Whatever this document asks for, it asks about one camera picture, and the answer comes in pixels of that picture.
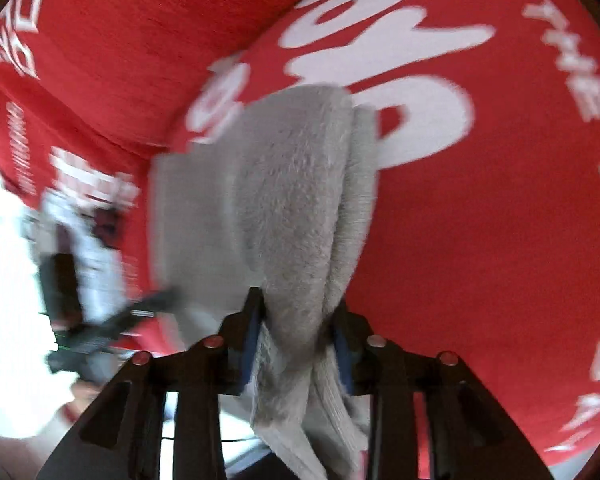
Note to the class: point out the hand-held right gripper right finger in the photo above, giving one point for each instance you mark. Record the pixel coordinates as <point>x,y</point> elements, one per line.
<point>342,362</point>

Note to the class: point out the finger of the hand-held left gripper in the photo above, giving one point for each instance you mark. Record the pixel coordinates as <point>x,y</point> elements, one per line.
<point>145,305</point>

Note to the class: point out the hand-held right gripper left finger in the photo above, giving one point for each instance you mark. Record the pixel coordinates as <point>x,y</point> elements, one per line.
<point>250,347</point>

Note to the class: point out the grey fuzzy sweater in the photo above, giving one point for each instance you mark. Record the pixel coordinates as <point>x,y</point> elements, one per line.
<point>290,185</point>

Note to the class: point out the person's left forearm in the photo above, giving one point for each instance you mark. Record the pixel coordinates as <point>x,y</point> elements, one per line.
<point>25,440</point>

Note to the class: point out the red printed sofa backrest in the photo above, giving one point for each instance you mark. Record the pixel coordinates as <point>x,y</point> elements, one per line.
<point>130,50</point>

